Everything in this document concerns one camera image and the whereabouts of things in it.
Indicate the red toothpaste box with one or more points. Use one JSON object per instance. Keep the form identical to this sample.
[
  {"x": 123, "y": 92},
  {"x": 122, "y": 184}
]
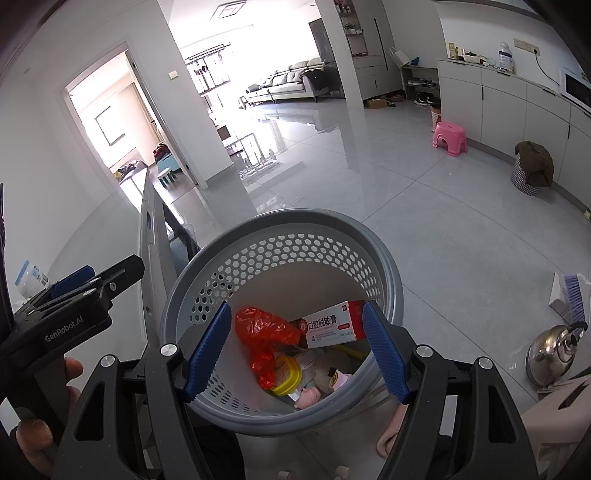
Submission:
[{"x": 332, "y": 325}]

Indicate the beige plush ball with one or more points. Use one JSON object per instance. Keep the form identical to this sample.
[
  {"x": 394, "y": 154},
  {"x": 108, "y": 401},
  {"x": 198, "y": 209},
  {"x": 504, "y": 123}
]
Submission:
[{"x": 318, "y": 376}]

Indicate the checked basket with brown cloth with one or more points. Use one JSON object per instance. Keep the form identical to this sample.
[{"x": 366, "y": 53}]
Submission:
[{"x": 533, "y": 166}]

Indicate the white jar with blue lid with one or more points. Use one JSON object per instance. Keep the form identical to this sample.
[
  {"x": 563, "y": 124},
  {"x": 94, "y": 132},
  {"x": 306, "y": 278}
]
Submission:
[{"x": 32, "y": 277}]

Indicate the grey perforated basket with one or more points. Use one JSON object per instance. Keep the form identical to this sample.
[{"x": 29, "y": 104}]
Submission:
[{"x": 277, "y": 230}]

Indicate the white low cabinet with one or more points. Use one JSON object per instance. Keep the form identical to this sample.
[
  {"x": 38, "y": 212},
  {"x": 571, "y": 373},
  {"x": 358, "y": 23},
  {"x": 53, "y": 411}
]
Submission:
[{"x": 508, "y": 106}]

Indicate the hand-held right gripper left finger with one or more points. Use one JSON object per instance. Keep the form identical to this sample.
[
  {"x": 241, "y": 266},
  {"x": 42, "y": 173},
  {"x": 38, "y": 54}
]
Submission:
[{"x": 210, "y": 350}]

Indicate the red plastic bag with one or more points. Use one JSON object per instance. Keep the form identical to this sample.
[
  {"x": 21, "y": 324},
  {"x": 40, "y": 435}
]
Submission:
[{"x": 258, "y": 332}]

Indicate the blue and white brush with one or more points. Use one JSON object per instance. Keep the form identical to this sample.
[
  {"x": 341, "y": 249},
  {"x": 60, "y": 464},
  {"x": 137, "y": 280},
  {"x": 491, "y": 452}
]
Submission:
[{"x": 575, "y": 295}]

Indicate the white microwave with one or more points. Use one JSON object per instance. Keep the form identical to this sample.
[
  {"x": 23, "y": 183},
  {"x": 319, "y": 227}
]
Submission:
[{"x": 577, "y": 90}]

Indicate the shoe rack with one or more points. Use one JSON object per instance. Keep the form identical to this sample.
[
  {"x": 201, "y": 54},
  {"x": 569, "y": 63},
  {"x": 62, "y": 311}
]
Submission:
[{"x": 418, "y": 85}]

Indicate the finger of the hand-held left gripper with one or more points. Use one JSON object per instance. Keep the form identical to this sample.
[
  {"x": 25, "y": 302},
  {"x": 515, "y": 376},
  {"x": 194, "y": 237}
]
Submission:
[
  {"x": 120, "y": 277},
  {"x": 74, "y": 279}
]

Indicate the steel kettle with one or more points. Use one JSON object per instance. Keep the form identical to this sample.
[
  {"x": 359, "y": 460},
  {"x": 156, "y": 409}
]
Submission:
[{"x": 551, "y": 357}]

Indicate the pink plastic stool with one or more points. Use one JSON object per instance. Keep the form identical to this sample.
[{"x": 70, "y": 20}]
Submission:
[{"x": 450, "y": 136}]

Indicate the dark tall cabinet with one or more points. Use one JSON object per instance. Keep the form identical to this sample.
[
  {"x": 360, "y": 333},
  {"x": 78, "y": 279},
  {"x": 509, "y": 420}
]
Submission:
[{"x": 323, "y": 37}]

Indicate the person's left hand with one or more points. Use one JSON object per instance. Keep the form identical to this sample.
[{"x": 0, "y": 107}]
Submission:
[{"x": 32, "y": 438}]

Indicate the clear water bottle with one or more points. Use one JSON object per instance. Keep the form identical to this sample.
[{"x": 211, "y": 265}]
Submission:
[{"x": 506, "y": 57}]

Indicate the ceiling light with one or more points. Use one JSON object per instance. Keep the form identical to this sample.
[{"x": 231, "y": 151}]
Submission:
[{"x": 231, "y": 8}]

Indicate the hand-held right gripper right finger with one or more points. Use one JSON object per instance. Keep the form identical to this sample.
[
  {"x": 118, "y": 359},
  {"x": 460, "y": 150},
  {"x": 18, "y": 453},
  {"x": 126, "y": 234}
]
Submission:
[{"x": 385, "y": 350}]

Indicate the beige chair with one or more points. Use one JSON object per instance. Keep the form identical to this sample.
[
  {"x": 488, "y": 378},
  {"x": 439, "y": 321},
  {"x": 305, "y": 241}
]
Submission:
[{"x": 563, "y": 434}]

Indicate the small green table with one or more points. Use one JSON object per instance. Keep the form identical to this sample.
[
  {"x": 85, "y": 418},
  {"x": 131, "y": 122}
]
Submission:
[{"x": 167, "y": 177}]

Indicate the cardboard box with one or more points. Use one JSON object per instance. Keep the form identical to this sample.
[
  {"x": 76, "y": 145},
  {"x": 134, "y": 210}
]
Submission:
[{"x": 376, "y": 104}]

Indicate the pink pig toy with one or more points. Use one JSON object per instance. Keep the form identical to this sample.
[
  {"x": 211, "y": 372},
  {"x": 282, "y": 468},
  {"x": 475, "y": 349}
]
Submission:
[{"x": 307, "y": 398}]

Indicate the grey sofa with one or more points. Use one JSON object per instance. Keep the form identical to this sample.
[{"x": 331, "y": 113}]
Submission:
[{"x": 291, "y": 78}]

